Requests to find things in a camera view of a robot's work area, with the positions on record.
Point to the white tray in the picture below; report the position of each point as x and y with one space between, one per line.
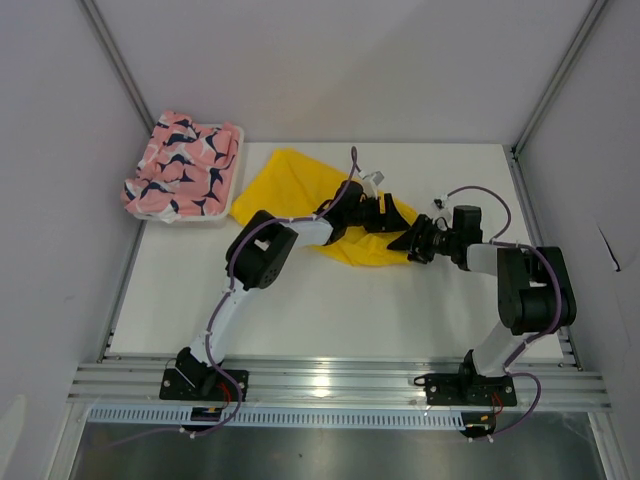
235 185

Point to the slotted cable duct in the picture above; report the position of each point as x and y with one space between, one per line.
280 417

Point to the yellow shorts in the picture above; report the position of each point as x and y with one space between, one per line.
295 185

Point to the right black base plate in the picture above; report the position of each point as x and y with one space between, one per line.
443 389

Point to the aluminium mounting rail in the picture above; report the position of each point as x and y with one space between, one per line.
325 382

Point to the pink patterned shorts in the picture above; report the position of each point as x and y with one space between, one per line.
185 165

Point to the left corner frame post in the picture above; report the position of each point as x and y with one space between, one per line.
108 43

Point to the right corner frame post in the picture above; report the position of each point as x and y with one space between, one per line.
561 74

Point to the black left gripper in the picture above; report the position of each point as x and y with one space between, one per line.
388 223

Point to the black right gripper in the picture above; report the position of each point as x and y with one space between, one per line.
417 247

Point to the corner frame post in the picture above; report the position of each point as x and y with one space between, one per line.
561 74
108 43

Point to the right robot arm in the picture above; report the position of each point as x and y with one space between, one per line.
534 299

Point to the right side table rail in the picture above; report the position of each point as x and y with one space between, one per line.
525 228

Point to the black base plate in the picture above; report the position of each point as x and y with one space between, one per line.
209 387
443 389

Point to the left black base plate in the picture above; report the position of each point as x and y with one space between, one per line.
209 387

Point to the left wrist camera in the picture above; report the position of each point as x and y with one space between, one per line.
370 182

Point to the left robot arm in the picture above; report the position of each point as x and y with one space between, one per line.
253 262

